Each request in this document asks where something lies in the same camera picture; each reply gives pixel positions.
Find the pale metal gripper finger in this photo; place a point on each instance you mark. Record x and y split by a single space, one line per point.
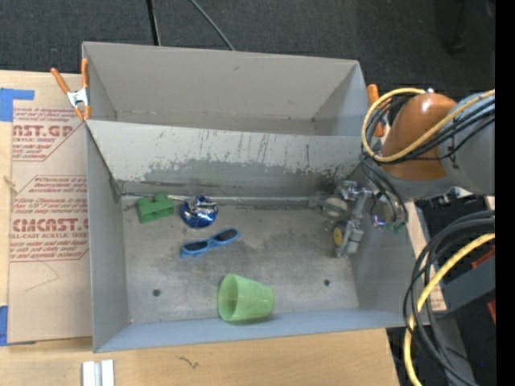
351 190
351 240

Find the small yellow wheel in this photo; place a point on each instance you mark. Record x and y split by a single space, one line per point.
337 236

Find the white round object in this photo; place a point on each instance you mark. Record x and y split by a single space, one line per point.
335 208

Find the grey metal bin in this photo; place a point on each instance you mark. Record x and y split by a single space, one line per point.
241 264

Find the light green plastic cup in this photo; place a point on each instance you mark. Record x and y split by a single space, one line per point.
247 299

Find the blue sunglasses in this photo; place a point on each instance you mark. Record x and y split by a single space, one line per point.
209 243

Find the blue crumpled foil packet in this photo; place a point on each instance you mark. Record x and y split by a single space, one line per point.
198 212

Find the green toy building block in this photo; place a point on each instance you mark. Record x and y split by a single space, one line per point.
155 208

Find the brown cardboard board red print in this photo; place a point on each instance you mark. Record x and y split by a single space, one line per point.
48 223

